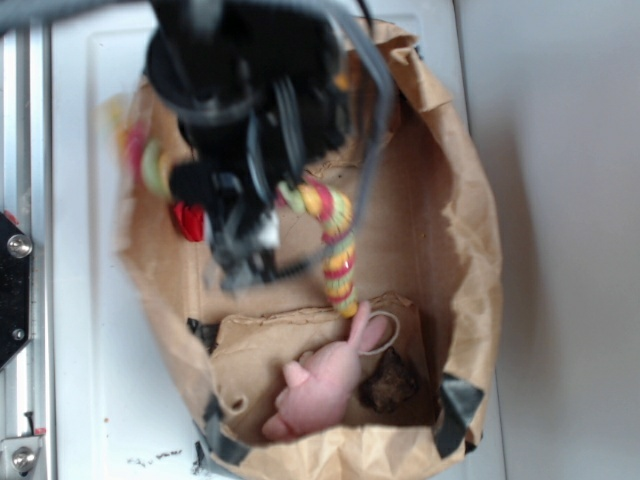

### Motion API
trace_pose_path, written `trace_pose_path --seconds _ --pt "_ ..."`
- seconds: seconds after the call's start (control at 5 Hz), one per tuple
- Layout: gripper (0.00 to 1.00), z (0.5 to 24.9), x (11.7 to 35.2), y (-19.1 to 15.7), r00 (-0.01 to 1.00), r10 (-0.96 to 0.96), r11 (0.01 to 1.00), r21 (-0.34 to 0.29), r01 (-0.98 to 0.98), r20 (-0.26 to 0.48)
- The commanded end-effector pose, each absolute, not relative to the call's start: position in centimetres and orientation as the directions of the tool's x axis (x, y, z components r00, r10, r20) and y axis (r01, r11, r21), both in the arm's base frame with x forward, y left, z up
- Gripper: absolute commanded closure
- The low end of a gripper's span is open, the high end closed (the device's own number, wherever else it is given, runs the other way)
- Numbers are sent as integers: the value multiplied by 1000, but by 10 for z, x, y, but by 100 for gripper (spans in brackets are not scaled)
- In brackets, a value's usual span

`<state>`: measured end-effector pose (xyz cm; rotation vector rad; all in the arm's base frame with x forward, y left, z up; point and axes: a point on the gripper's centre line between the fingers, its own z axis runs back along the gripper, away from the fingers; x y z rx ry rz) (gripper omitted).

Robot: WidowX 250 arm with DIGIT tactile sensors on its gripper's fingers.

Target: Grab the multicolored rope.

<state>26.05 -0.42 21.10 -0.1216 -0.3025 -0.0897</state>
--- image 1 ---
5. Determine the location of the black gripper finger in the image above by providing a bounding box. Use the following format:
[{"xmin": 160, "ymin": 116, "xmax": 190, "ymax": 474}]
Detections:
[{"xmin": 207, "ymin": 209, "xmax": 280, "ymax": 293}]

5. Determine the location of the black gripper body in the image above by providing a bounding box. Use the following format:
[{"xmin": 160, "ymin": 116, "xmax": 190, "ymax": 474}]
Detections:
[{"xmin": 167, "ymin": 70, "xmax": 351, "ymax": 234}]

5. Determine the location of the multicolored twisted rope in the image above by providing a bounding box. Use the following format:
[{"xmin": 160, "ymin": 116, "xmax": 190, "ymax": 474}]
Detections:
[{"xmin": 107, "ymin": 97, "xmax": 360, "ymax": 320}]

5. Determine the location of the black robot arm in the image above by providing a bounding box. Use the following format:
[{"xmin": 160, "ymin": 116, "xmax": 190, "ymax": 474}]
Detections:
[{"xmin": 145, "ymin": 1, "xmax": 350, "ymax": 292}]

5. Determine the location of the red crumpled paper flower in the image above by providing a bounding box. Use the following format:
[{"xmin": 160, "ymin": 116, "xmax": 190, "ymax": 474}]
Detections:
[{"xmin": 172, "ymin": 201, "xmax": 205, "ymax": 243}]

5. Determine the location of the brown paper bag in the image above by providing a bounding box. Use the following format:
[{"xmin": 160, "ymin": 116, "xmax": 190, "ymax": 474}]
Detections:
[{"xmin": 119, "ymin": 21, "xmax": 502, "ymax": 479}]

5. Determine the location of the pink plush bunny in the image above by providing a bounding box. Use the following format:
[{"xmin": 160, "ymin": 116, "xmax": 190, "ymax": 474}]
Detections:
[{"xmin": 262, "ymin": 302, "xmax": 400, "ymax": 442}]

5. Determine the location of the dark brown lump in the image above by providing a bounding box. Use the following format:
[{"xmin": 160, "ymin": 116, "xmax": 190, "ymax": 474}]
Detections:
[{"xmin": 358, "ymin": 347, "xmax": 420, "ymax": 414}]

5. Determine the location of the grey braided cable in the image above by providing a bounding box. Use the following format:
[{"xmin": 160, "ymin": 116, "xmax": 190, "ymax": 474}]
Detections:
[{"xmin": 199, "ymin": 0, "xmax": 399, "ymax": 296}]

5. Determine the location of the black mounting bracket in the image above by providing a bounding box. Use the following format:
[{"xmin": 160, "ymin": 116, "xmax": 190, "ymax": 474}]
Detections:
[{"xmin": 0, "ymin": 213, "xmax": 33, "ymax": 369}]

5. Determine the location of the aluminium frame rail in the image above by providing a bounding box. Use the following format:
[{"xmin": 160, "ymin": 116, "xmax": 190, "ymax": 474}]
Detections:
[{"xmin": 1, "ymin": 26, "xmax": 57, "ymax": 479}]

